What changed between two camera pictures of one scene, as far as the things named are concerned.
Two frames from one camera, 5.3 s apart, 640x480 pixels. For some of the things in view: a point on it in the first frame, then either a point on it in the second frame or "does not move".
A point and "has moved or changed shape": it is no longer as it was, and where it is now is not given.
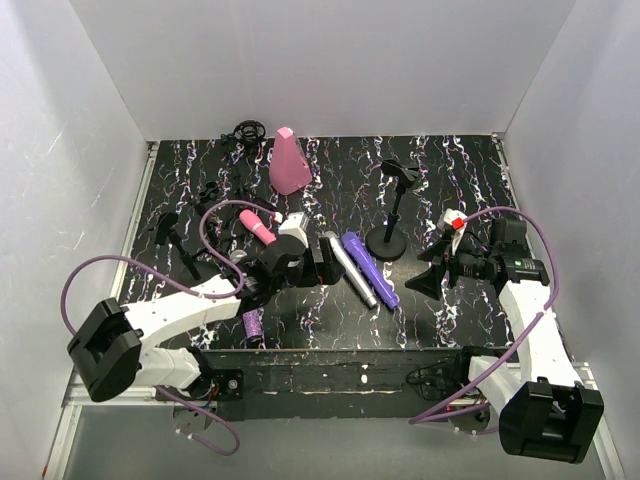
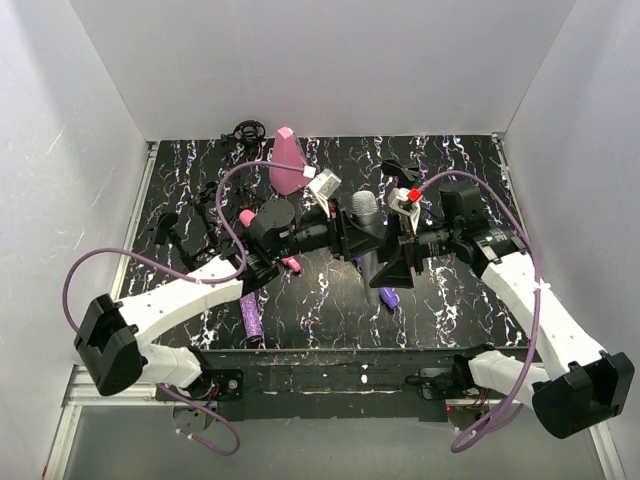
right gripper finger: [434, 250] to [396, 240]
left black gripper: [323, 263] to [338, 234]
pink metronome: [289, 169] does not move
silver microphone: [352, 270] has moved or changed shape
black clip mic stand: [168, 222] does not move
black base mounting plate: [365, 383] does not move
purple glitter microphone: [253, 321] does not move
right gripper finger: [429, 282] to [397, 273]
